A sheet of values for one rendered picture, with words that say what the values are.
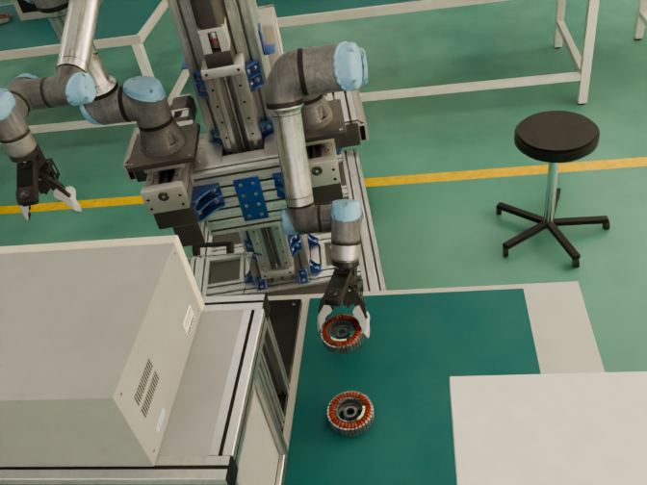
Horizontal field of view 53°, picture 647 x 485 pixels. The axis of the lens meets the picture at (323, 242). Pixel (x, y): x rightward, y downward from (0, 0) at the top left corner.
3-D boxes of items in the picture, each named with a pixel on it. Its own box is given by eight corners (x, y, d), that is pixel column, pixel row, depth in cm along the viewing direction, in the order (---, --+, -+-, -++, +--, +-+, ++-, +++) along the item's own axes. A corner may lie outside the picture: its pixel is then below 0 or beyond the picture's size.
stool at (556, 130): (492, 200, 332) (494, 103, 296) (594, 192, 324) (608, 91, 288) (505, 273, 291) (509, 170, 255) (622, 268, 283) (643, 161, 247)
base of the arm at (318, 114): (287, 112, 220) (281, 86, 214) (330, 105, 220) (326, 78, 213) (288, 135, 209) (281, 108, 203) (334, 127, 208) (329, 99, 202)
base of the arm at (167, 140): (144, 137, 223) (135, 111, 216) (188, 129, 222) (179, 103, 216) (138, 160, 211) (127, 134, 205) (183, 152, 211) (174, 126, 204)
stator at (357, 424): (321, 429, 157) (319, 421, 154) (340, 394, 164) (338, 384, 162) (364, 444, 152) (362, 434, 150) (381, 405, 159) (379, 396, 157)
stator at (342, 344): (328, 319, 176) (325, 310, 174) (368, 323, 173) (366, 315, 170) (317, 352, 169) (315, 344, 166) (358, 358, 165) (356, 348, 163)
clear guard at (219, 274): (175, 260, 174) (168, 242, 170) (262, 254, 170) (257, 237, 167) (139, 355, 150) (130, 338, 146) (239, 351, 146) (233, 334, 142)
